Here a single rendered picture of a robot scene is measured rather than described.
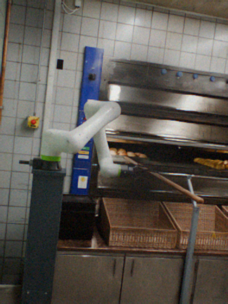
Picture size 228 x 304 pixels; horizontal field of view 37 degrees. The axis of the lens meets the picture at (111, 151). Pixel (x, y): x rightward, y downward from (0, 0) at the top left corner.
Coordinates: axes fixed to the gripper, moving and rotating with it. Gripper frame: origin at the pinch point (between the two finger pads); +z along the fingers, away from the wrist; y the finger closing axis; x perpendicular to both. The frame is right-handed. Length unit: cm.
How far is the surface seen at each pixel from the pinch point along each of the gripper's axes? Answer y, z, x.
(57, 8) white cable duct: -123, -81, -59
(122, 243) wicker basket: 58, -14, -12
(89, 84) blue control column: -64, -48, -58
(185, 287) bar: 88, 39, -2
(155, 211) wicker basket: 43, 25, -56
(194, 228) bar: 40, 39, -2
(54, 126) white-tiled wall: -25, -73, -61
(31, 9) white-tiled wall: -119, -102, -61
